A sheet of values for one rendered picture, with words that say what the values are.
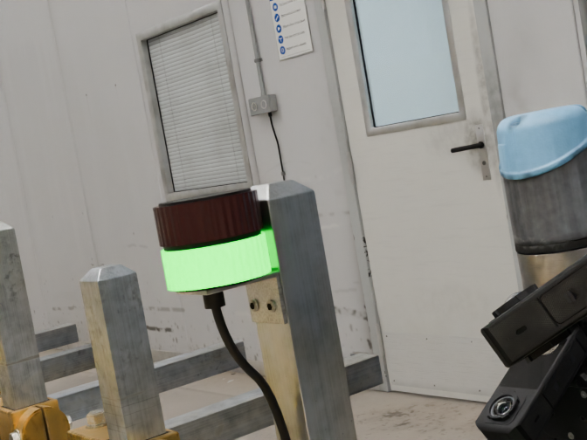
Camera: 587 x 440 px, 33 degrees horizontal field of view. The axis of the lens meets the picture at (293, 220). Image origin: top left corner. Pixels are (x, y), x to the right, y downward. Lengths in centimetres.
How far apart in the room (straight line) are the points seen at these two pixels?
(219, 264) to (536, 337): 17
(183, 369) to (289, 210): 61
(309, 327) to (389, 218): 377
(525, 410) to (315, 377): 24
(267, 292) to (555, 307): 17
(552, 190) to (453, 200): 328
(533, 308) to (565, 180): 29
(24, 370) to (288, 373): 49
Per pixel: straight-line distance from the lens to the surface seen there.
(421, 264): 426
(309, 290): 58
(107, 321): 79
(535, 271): 80
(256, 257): 54
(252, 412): 91
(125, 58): 600
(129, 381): 80
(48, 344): 162
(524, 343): 52
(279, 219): 56
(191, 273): 53
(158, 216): 54
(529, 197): 79
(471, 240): 404
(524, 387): 79
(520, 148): 79
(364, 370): 99
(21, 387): 103
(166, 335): 615
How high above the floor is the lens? 118
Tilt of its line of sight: 4 degrees down
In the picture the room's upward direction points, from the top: 10 degrees counter-clockwise
